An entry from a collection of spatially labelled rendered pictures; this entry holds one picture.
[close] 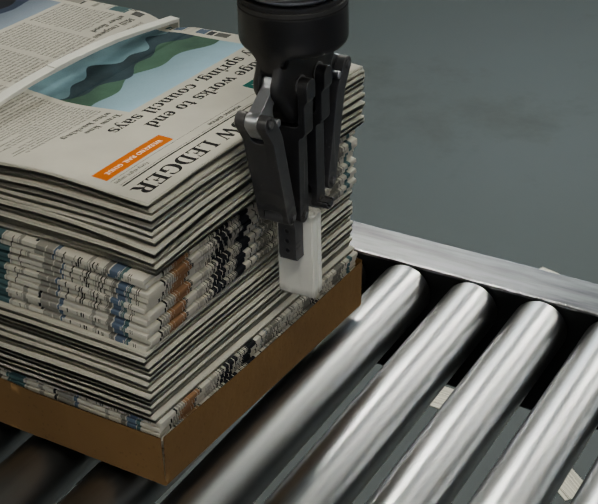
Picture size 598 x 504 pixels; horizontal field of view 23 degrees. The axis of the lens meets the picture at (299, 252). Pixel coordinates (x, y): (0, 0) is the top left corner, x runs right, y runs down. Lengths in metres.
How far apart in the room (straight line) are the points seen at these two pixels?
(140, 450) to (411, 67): 2.83
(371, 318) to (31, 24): 0.38
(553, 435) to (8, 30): 0.54
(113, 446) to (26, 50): 0.33
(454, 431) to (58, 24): 0.46
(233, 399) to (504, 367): 0.24
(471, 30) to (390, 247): 2.74
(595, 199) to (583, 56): 0.81
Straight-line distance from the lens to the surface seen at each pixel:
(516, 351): 1.22
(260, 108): 0.97
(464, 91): 3.68
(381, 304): 1.27
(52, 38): 1.21
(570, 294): 1.30
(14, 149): 1.02
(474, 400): 1.15
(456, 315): 1.26
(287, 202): 1.01
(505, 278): 1.31
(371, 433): 1.12
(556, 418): 1.14
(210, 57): 1.16
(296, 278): 1.08
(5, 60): 1.17
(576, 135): 3.48
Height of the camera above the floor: 1.47
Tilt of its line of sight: 30 degrees down
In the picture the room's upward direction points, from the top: straight up
